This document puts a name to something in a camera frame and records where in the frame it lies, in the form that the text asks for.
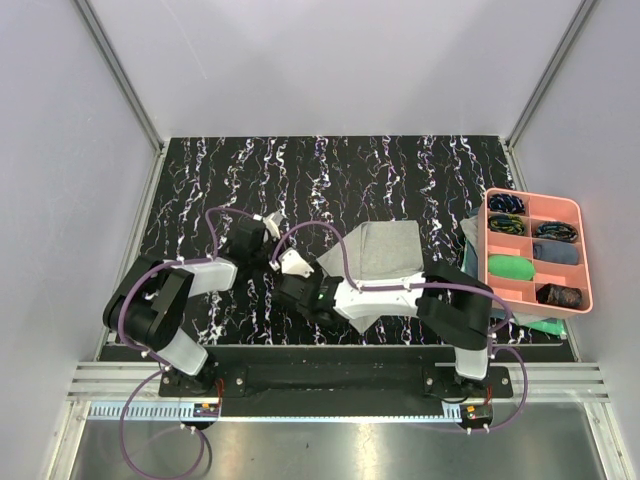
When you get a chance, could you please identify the grey cloth napkin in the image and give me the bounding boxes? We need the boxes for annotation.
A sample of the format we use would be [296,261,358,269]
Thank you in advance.
[317,220,424,333]

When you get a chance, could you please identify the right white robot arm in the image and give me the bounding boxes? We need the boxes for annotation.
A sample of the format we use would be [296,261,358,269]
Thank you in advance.
[274,264,495,397]

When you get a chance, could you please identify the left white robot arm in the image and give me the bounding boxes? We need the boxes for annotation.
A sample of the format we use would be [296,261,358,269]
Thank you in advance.
[103,215,280,396]

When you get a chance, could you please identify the green napkin roll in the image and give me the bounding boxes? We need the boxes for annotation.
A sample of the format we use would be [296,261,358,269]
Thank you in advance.
[488,255,536,281]

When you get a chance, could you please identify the yellow patterned napkin roll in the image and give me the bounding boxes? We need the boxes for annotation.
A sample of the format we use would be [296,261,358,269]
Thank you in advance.
[488,214,527,236]

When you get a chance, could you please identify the blue patterned napkin roll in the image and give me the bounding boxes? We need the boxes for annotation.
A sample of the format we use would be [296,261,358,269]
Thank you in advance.
[488,193,526,215]

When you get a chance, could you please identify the dark brown napkin roll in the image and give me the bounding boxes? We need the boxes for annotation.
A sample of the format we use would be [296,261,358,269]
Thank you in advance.
[536,283,583,309]

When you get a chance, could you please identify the grey-blue folded napkin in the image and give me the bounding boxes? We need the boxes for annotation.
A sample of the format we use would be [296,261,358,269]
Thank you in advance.
[532,241,580,265]

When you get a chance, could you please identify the blue-orange patterned napkin roll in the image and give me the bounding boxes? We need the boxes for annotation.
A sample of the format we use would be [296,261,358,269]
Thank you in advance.
[532,221,579,243]

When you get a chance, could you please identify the black marble pattern mat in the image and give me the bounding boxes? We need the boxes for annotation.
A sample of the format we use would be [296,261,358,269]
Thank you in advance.
[139,135,517,346]

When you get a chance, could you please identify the stack of coloured cloths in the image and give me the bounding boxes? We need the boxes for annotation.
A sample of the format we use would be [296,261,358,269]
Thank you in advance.
[460,208,567,338]

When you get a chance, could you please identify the pink divided tray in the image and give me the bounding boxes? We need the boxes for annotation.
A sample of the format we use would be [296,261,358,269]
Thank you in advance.
[476,188,593,319]

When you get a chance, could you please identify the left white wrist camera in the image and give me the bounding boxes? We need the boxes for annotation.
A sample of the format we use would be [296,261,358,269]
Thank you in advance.
[253,212,284,239]

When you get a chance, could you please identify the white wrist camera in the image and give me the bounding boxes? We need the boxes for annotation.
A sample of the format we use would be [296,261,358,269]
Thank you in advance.
[253,212,284,239]
[270,248,314,278]

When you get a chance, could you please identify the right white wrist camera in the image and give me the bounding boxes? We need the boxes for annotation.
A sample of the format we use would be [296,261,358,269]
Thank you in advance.
[270,248,314,278]

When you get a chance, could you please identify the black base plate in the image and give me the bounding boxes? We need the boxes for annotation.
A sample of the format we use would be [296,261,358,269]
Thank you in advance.
[159,346,514,421]

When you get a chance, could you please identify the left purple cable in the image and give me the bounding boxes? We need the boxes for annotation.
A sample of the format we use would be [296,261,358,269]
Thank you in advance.
[118,207,264,476]

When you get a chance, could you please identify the purple cable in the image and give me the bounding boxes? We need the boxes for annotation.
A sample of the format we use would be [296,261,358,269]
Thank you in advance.
[118,207,264,476]
[269,221,530,434]

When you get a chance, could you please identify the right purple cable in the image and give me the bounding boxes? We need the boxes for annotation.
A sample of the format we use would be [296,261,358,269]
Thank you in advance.
[269,221,530,434]

